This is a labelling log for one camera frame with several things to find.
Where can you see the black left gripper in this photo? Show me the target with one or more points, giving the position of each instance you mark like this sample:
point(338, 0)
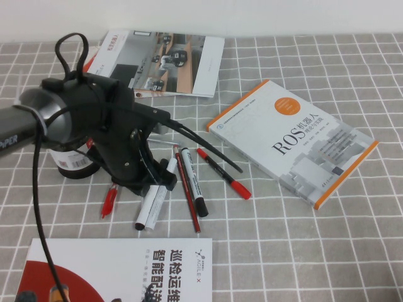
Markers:
point(119, 157)

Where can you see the white marker with black cap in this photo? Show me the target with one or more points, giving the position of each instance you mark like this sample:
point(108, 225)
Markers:
point(145, 207)

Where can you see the grey and black left arm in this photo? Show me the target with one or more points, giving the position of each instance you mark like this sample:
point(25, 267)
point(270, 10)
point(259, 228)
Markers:
point(19, 126)

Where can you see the plain white pen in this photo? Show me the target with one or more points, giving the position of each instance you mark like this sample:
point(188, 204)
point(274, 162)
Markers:
point(157, 207)

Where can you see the red retractable pen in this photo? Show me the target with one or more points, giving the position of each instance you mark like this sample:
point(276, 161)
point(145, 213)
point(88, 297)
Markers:
point(109, 201)

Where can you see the black pen with red cap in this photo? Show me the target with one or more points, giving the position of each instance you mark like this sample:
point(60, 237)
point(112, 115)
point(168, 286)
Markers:
point(242, 190)

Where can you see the black mesh pen holder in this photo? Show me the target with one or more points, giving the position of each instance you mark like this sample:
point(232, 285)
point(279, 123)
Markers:
point(75, 163)

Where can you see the red and black pencil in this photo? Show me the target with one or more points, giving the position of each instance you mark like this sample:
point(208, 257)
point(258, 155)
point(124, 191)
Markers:
point(188, 195)

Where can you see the thick black cap whiteboard marker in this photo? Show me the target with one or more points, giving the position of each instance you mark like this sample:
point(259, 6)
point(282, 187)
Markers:
point(201, 206)

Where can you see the white and red AgileX brochure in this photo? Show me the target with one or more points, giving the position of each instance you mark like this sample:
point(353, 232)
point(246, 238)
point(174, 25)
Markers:
point(126, 258)

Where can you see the photo cover brochure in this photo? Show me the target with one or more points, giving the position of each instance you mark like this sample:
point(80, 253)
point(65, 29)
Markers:
point(176, 63)

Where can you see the white and orange ROS book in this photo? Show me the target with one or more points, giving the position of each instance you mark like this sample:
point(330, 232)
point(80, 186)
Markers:
point(283, 141)

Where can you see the grey checked tablecloth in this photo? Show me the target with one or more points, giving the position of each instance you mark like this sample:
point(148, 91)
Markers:
point(283, 236)

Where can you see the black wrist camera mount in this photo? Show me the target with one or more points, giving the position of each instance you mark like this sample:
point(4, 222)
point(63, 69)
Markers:
point(148, 111)

